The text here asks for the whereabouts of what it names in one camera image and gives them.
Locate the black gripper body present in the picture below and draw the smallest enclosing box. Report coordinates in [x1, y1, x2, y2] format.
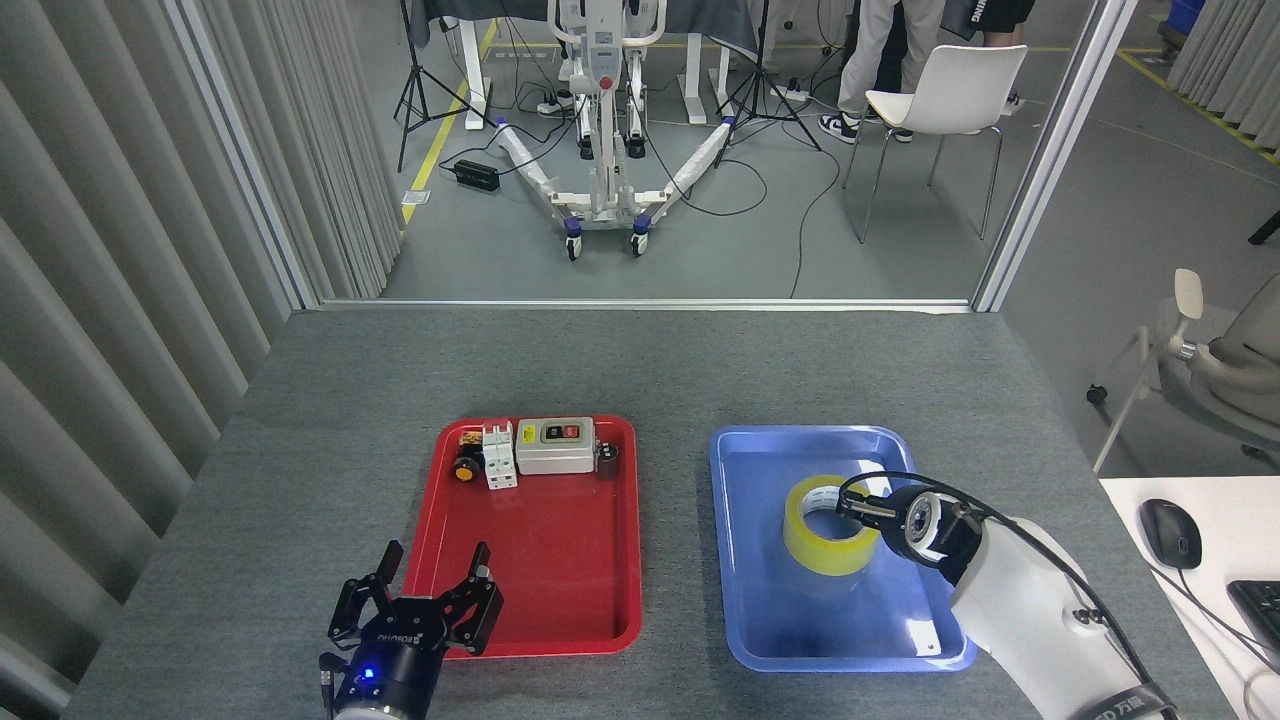
[335, 598, 449, 713]
[870, 488, 906, 549]

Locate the yellow tape roll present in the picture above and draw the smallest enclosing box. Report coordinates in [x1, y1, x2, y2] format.
[782, 474, 883, 577]

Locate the red plastic tray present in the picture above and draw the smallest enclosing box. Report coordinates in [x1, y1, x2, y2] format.
[403, 415, 643, 659]

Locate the blue plastic tray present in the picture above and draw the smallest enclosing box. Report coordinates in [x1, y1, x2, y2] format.
[708, 425, 978, 673]

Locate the white circuit breaker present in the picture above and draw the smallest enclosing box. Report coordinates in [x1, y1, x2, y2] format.
[482, 423, 520, 491]

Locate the black computer mouse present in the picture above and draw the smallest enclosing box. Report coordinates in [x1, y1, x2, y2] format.
[1139, 498, 1203, 571]

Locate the white desk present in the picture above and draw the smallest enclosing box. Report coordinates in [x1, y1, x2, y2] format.
[1098, 476, 1280, 720]

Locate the grey office chair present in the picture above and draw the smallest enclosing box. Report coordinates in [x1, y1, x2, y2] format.
[1087, 268, 1280, 476]

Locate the black keyboard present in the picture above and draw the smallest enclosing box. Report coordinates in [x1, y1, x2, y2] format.
[1227, 580, 1280, 656]

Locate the white wheeled stand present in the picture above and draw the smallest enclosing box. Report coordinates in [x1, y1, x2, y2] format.
[495, 0, 736, 261]

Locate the grey pleated curtain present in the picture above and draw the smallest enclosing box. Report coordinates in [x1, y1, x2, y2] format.
[1165, 0, 1280, 166]
[0, 0, 409, 720]

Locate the white chair with metal legs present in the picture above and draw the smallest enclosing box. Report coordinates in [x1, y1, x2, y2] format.
[842, 45, 1029, 246]

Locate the black tripod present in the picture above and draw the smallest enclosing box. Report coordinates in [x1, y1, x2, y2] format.
[393, 0, 498, 174]
[715, 0, 823, 169]

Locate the person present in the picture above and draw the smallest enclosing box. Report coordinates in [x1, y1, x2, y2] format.
[945, 0, 1041, 109]
[818, 0, 946, 146]

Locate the grey push-button switch box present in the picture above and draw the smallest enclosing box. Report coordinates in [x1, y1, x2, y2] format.
[515, 417, 597, 476]

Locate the black floor cable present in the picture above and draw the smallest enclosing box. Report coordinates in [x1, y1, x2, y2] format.
[640, 120, 843, 299]

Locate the silver metal rail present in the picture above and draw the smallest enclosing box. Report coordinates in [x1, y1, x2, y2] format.
[318, 297, 976, 314]

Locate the black mouse cable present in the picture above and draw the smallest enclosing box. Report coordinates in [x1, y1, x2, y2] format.
[1150, 560, 1280, 681]

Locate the silver metal post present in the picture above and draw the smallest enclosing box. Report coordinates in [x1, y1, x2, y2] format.
[165, 0, 323, 311]
[972, 0, 1141, 314]

